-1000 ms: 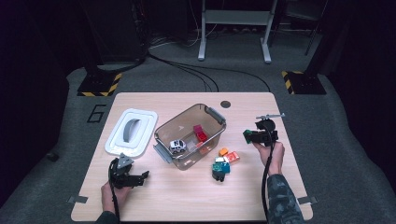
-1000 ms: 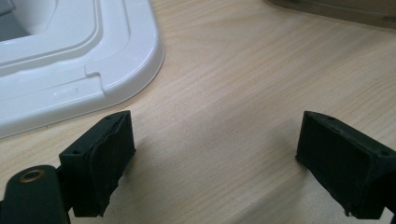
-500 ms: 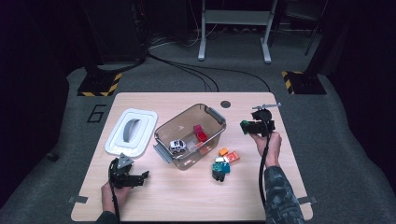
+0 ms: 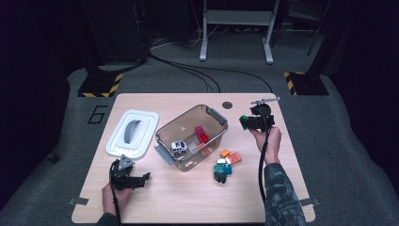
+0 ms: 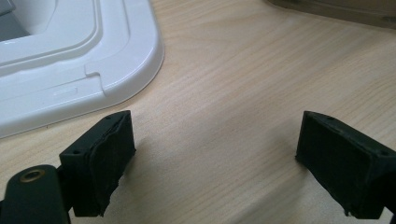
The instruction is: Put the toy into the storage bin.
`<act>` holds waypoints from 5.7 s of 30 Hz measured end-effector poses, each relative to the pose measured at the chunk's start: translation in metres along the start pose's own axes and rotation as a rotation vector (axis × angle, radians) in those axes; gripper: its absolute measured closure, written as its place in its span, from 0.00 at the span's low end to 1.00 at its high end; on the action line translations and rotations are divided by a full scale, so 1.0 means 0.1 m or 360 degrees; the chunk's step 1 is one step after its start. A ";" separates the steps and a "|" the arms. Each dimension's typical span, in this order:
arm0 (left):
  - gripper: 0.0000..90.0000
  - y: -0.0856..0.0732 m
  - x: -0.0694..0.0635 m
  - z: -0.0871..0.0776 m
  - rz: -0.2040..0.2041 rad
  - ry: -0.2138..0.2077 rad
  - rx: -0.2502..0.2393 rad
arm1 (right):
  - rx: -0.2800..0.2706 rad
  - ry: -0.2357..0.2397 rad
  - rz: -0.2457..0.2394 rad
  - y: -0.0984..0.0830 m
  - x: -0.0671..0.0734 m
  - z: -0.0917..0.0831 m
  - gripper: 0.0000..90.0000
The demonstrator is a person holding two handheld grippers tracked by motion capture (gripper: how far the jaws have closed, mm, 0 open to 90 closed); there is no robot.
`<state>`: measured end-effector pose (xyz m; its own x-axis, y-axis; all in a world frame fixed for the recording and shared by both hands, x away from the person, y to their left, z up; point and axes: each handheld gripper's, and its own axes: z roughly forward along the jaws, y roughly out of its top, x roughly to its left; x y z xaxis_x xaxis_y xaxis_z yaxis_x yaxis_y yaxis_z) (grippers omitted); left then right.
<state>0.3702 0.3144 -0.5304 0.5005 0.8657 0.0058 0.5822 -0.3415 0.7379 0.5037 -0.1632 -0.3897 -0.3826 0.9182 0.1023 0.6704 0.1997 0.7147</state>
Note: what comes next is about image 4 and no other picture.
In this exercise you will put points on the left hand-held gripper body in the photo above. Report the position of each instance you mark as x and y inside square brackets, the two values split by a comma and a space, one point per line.
[122, 177]

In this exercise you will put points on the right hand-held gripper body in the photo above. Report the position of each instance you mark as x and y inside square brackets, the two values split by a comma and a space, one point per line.
[262, 121]

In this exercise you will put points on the salmon toy block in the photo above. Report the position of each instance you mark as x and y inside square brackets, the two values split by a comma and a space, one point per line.
[235, 158]

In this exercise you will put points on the small orange toy block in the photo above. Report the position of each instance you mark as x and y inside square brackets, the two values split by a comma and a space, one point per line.
[224, 153]

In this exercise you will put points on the white toy car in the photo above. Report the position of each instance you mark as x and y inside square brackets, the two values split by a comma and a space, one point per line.
[179, 147]

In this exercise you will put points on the white-topped teal toy block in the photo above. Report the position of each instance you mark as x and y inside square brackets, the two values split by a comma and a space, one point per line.
[221, 161]

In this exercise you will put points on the red toy block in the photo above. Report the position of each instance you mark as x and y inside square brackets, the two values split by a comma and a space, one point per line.
[203, 137]

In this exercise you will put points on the blue toy block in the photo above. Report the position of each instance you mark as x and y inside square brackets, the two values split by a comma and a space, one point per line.
[227, 169]

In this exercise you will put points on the white plastic lid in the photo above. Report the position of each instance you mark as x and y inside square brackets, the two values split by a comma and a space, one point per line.
[147, 125]

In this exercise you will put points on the teal green toy block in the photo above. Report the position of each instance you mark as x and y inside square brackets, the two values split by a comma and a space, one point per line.
[217, 169]

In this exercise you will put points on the black toy block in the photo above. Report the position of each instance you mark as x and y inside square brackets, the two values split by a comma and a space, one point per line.
[220, 178]

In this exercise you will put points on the transparent brown storage box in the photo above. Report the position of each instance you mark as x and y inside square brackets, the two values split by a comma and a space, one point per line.
[182, 121]

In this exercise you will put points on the person's left hand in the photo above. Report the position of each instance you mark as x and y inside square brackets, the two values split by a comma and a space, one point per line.
[109, 197]

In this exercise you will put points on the person's right hand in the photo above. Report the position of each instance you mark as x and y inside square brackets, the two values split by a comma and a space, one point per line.
[272, 144]

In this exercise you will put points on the round grey table grommet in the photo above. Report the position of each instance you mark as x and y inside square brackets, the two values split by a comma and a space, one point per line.
[227, 105]

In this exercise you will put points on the grey tape strip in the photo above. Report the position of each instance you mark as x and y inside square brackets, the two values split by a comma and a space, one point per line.
[78, 201]
[310, 201]

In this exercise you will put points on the striped black stand base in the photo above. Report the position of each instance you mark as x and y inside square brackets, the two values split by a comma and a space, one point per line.
[98, 85]
[309, 84]

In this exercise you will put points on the dark cabinet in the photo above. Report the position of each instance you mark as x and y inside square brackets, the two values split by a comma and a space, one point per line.
[119, 31]

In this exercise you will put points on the white metal stand frame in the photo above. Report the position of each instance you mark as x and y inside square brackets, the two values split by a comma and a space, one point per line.
[238, 17]

